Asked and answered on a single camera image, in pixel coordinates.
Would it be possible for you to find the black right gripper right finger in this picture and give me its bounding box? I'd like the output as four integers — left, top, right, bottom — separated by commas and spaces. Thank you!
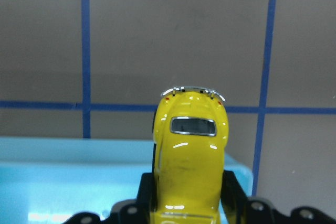
220, 170, 249, 224

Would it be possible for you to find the light blue plastic bin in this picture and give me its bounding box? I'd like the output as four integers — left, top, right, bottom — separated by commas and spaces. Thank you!
0, 136, 253, 224

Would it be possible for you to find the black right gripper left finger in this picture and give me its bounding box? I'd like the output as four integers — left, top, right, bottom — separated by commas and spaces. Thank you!
136, 173, 158, 223

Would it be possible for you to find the yellow beetle toy car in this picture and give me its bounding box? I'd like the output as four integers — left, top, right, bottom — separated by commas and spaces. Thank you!
150, 87, 229, 223

